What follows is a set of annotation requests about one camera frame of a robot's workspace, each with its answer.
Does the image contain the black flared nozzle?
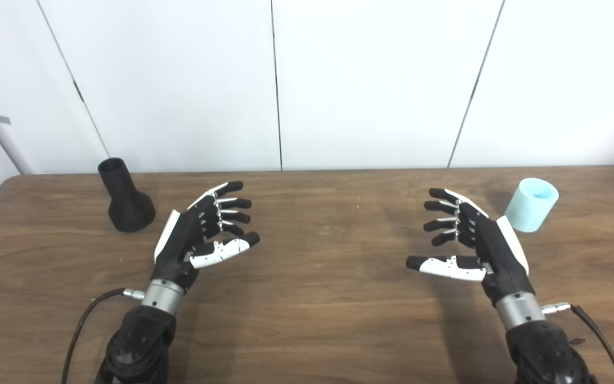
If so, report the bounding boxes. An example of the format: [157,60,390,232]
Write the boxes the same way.
[98,157,157,233]

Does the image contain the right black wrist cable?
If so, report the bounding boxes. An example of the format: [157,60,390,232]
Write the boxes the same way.
[540,302,614,384]

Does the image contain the light-blue hose piece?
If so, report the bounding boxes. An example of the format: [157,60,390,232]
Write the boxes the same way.
[504,178,560,233]

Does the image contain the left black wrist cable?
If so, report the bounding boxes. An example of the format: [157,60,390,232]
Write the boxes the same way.
[61,288,146,384]

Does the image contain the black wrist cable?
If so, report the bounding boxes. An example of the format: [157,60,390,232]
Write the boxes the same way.
[61,288,146,384]
[540,302,614,384]

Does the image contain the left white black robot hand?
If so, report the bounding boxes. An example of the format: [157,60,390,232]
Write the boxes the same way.
[151,181,261,293]

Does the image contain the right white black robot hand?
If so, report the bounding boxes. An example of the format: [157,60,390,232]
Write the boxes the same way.
[406,188,536,307]

